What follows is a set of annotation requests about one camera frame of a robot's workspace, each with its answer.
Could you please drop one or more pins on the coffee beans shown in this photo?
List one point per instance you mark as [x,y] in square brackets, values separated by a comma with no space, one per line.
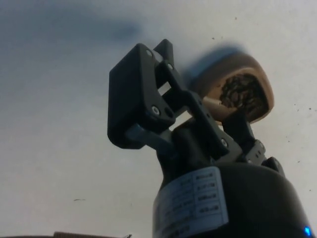
[245,91]

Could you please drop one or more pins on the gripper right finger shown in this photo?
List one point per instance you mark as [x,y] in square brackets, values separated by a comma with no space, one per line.
[244,138]

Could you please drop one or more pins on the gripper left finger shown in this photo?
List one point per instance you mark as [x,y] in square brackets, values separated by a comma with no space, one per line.
[131,99]

